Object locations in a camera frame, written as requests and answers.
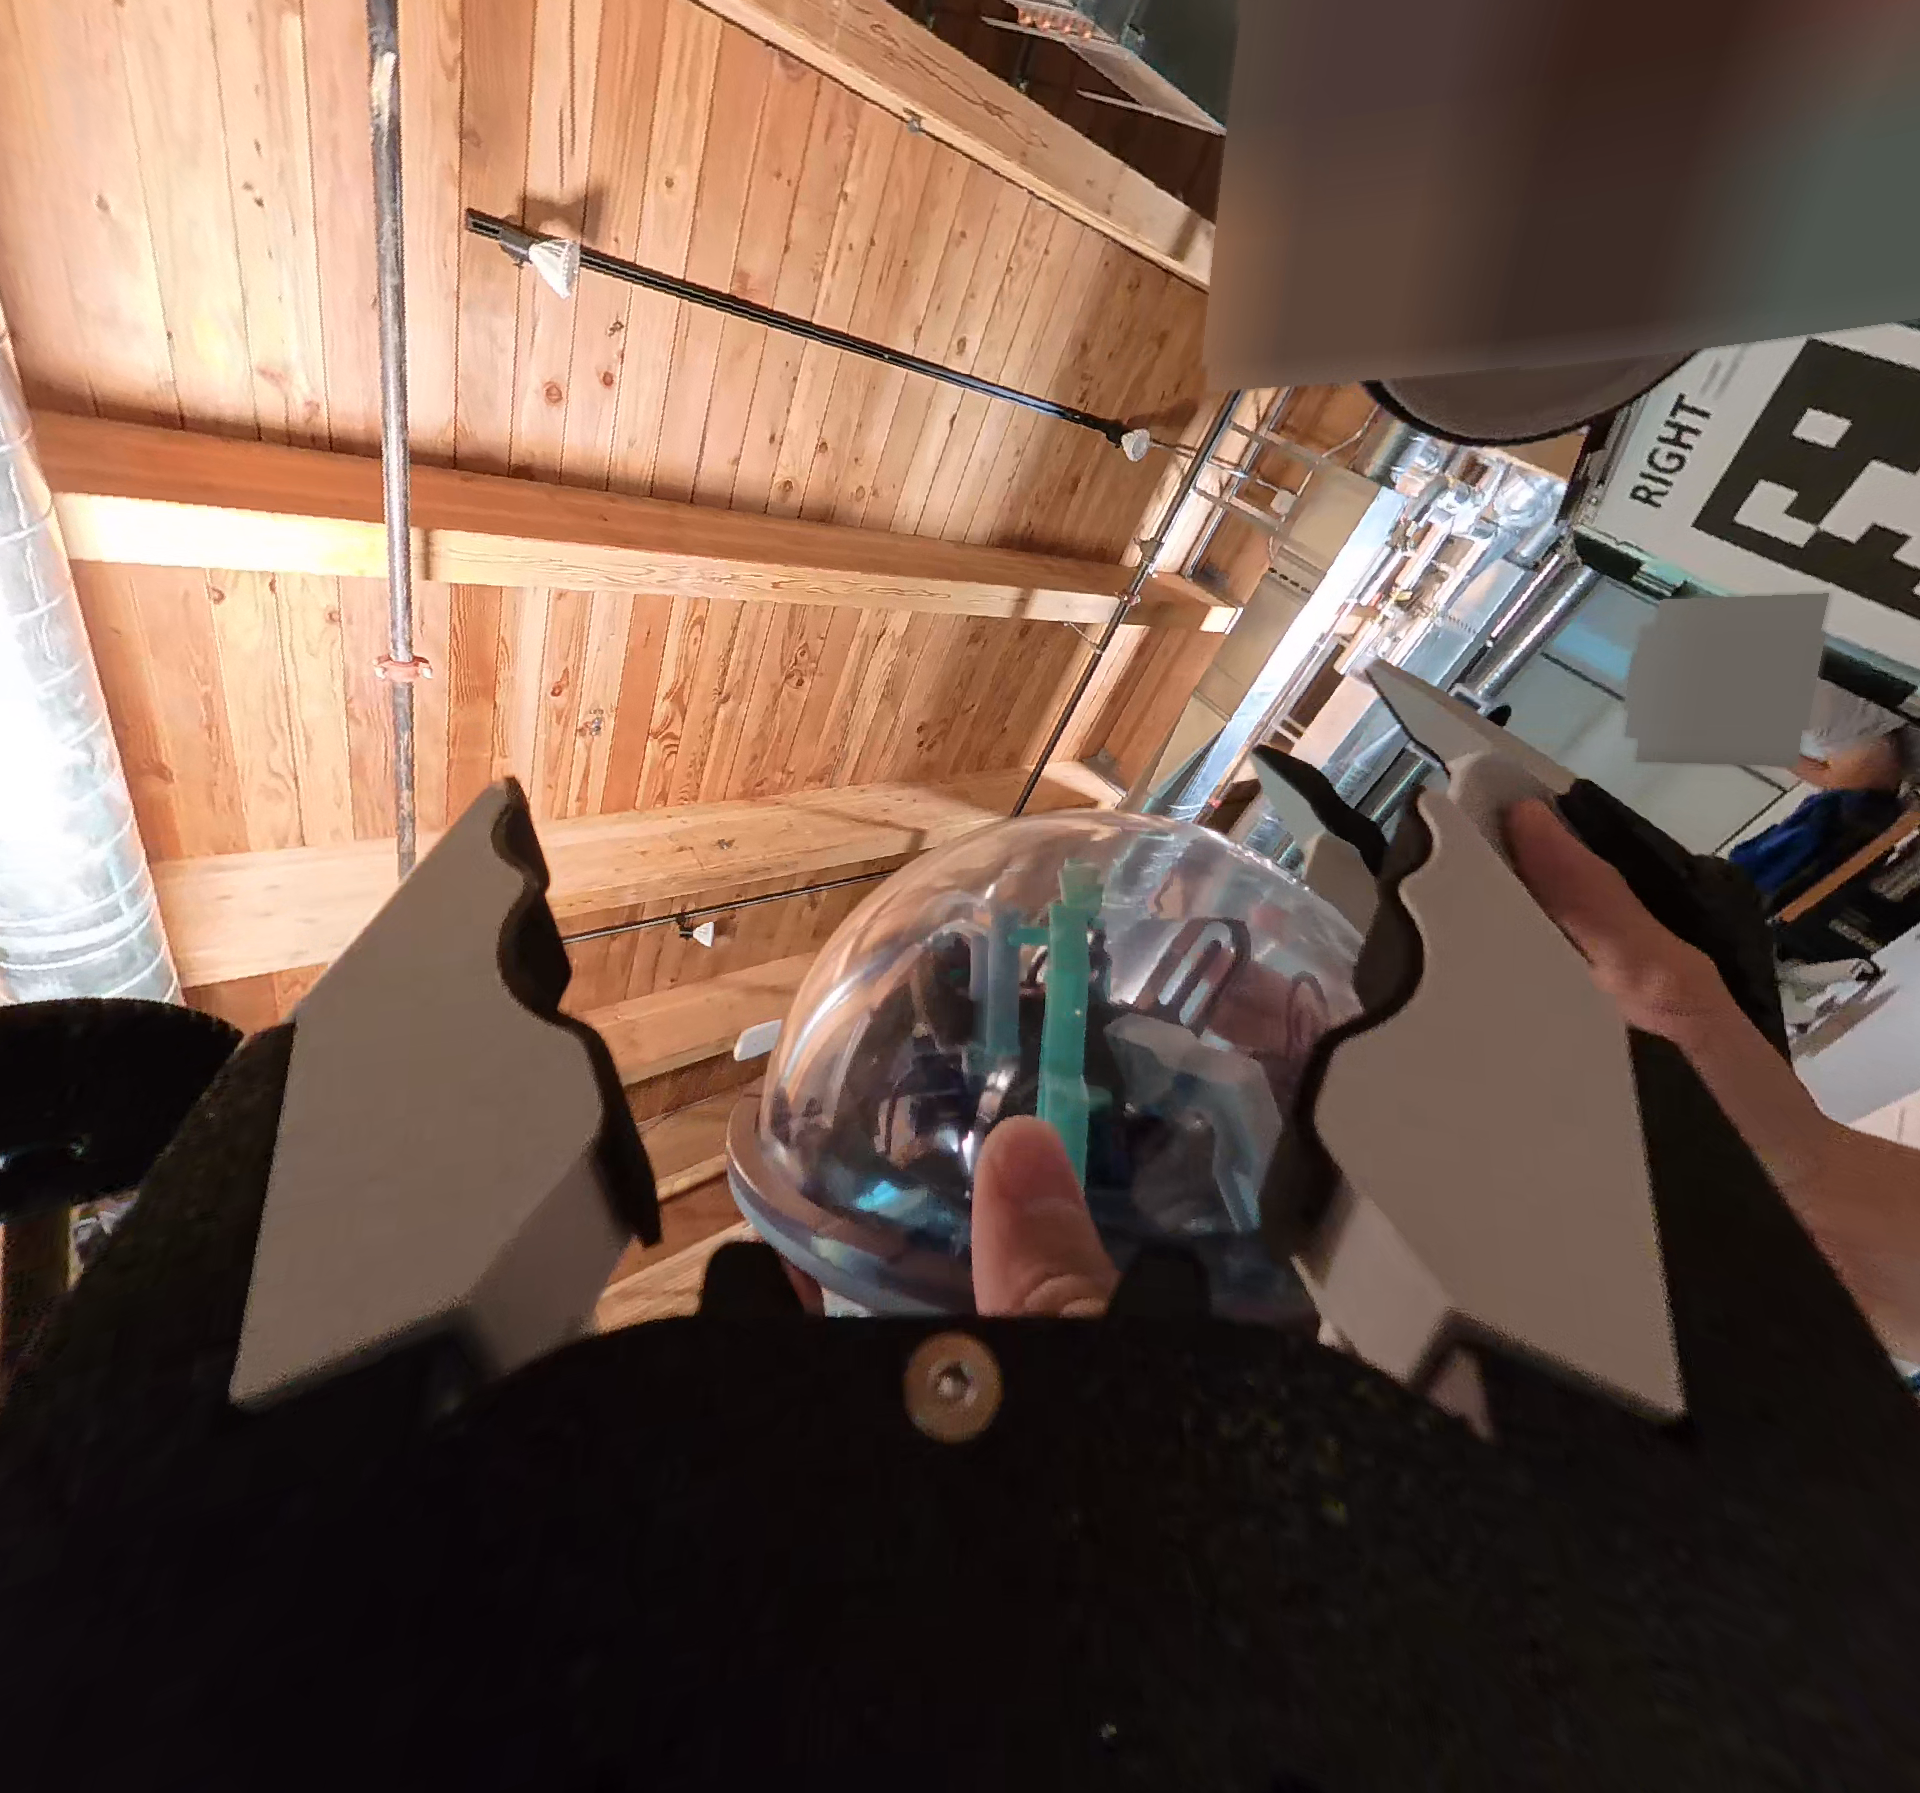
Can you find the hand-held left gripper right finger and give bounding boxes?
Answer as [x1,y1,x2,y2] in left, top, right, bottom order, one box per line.
[1293,790,1692,1425]

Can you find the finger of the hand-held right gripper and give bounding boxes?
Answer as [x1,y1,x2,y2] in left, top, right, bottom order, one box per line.
[1364,661,1581,852]
[1253,747,1395,932]

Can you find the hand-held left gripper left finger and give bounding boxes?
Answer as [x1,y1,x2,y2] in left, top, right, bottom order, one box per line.
[225,777,665,1412]

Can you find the clear maze ball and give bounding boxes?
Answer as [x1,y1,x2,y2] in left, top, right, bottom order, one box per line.
[728,810,1371,1327]

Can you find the person's right forearm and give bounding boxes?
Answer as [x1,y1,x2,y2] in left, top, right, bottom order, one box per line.
[1793,1108,1920,1359]

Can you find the person's right hand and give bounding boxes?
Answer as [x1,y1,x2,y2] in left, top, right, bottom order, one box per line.
[1504,795,1855,1202]

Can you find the person's left hand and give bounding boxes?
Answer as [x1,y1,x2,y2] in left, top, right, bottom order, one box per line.
[974,1116,1125,1321]

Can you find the metal ceiling pipe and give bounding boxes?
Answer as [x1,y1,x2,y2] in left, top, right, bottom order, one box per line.
[365,0,425,877]

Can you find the black track light rail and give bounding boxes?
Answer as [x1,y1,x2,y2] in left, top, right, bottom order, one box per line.
[466,211,1158,463]
[559,872,902,947]

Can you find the silver spiral round duct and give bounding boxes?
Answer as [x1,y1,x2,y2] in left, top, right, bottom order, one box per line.
[0,308,185,1006]

